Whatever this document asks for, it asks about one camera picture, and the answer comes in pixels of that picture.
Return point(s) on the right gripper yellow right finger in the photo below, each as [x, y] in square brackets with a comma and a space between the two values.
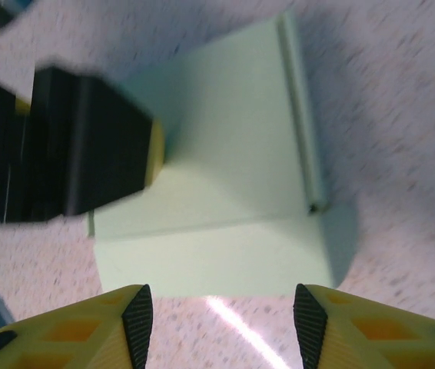
[375, 338]

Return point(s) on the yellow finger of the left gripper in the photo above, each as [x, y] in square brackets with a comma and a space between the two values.
[113, 146]

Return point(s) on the green paper box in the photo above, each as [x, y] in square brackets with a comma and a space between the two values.
[221, 134]

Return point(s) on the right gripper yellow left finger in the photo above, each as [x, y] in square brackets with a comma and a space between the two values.
[67, 338]

